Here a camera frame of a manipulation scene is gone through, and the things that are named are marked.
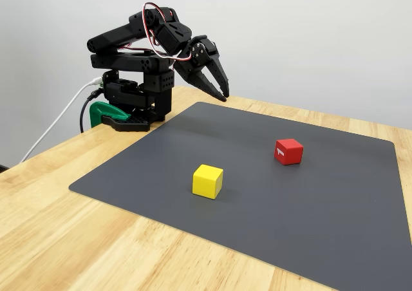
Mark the red cube with white print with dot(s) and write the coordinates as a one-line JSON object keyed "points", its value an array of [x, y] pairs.
{"points": [[291, 152]]}

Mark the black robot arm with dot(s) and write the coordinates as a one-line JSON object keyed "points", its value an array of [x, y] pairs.
{"points": [[122, 36]]}

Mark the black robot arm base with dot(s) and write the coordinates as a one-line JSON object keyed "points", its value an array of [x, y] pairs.
{"points": [[128, 123]]}

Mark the yellow cube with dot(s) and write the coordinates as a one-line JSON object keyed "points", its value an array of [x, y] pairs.
{"points": [[206, 181]]}

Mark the black controller board holder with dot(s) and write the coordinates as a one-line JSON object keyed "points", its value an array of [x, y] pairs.
{"points": [[111, 75]]}

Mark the green table clamp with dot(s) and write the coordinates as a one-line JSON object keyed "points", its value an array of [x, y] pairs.
{"points": [[96, 112]]}

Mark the dark grey rectangular mat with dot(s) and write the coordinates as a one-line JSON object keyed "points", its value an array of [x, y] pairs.
{"points": [[257, 223]]}

